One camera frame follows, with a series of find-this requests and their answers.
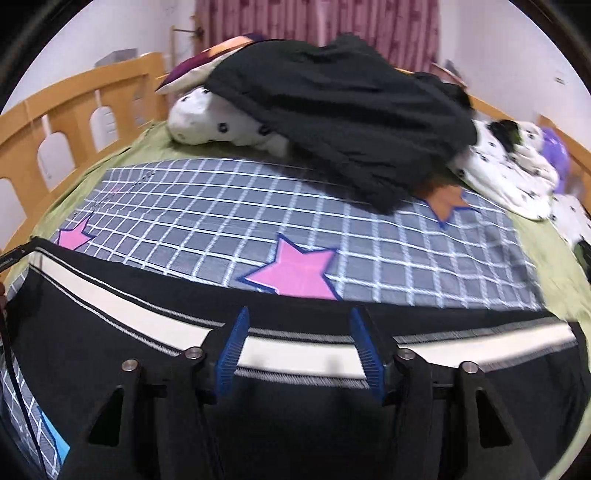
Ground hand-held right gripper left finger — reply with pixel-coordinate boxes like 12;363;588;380
60;307;252;480

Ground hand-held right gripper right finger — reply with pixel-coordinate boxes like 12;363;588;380
348;307;541;480

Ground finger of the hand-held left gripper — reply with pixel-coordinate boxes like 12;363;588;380
0;242;42;273

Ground black pants with white stripe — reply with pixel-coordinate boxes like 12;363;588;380
4;237;591;480

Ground grey grid blanket with stars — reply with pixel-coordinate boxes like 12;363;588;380
0;157;555;480

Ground purple white soft toy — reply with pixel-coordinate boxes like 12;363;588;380
448;117;591;250

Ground white floral pillow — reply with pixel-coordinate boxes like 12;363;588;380
167;85;296;158

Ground purple and orange pillow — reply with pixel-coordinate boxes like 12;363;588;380
154;32;259;95

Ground black garment pile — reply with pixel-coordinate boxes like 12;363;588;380
203;33;478;215

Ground wooden rack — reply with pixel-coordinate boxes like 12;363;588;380
171;25;206;75

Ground purple cloth item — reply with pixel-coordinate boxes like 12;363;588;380
540;127;573;195

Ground pink striped curtain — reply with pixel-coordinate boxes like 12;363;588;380
194;0;441;70

